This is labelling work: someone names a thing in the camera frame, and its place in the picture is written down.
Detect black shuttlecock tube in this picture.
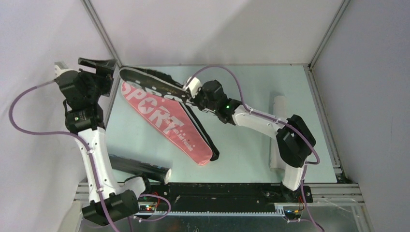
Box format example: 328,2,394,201
109,154,172,184

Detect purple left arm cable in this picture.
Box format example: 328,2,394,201
8,80,172,232

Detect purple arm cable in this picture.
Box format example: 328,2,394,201
193,66,326,232
8,80,172,232

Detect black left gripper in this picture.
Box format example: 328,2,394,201
78,58,117,102

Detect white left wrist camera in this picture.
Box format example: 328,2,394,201
54,61,79,80

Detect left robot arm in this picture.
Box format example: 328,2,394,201
54,58,153,226

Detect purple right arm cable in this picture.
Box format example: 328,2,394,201
193,66,326,232

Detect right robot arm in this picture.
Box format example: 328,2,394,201
183,77,316,202

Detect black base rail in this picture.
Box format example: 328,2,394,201
139,182,313,214

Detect black racket cover bag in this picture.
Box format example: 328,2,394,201
119,66,197,108

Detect white shuttlecock tube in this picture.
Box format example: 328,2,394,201
269,96,288,174

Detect pink racket cover bag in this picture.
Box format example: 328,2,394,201
120,82,220,165

